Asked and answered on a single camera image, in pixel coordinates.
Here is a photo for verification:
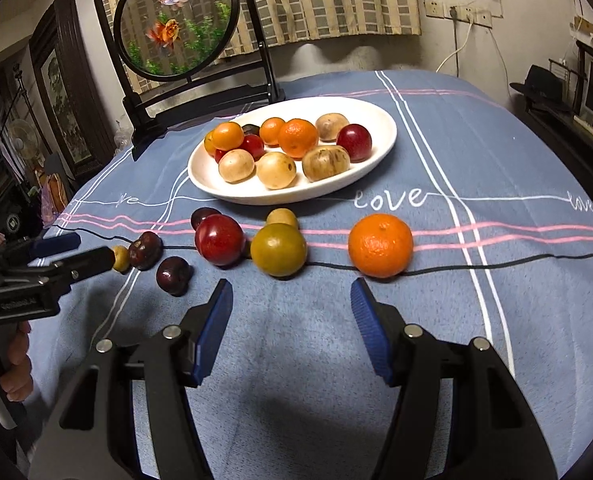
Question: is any white oval plate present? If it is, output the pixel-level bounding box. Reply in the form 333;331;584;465
187;97;398;206

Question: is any red tomato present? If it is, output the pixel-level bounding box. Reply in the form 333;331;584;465
240;134;266;161

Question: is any large orange mandarin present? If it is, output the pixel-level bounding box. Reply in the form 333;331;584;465
348;213;414;279

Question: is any large pale yellow fruit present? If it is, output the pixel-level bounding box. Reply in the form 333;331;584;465
256;152;297;190

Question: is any dark purple plum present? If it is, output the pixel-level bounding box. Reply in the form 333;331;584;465
156;256;194;297
190;207;222;231

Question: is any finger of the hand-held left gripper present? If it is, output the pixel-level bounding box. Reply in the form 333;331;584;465
41;246;116;287
0;232;82;266

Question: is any dark framed picture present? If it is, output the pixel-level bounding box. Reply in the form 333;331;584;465
28;0;116;181

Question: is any small orange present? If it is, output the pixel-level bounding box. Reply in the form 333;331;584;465
211;121;245;152
259;117;287;147

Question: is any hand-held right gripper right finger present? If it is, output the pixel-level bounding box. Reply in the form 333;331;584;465
351;277;560;480

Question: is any person's left hand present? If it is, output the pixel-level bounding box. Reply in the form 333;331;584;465
0;321;34;402

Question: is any black hat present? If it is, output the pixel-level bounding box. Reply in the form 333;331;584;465
509;64;566;107

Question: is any tan round fruit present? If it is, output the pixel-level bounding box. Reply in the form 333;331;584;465
315;112;350;142

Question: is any white power cable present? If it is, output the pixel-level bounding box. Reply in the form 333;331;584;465
435;10;477;75

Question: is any large orange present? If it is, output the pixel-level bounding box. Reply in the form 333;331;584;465
278;119;319;160

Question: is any dark red plum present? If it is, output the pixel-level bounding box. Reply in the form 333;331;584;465
336;123;373;163

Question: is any checkered beige curtain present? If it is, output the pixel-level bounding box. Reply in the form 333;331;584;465
95;0;422;96

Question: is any small pale yellow fruit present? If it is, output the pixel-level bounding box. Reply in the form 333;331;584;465
218;149;256;184

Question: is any yellow-brown oval fruit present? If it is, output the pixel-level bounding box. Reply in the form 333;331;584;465
302;145;351;182

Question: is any colourful cloth bundle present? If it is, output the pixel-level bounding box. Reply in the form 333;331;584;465
32;169;68;223

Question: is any blue striped tablecloth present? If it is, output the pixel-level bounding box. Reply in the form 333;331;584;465
24;67;593;480

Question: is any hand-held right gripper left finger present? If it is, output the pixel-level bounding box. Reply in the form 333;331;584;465
29;279;234;480

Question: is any green-yellow round fruit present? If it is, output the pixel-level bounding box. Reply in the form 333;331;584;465
250;222;308;278

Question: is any electric fan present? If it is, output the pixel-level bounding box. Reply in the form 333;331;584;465
7;119;43;172

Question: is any dark maroon mangosteen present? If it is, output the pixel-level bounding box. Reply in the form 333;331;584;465
128;231;164;271

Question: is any round goldfish table screen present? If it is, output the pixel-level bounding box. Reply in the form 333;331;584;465
94;0;287;162

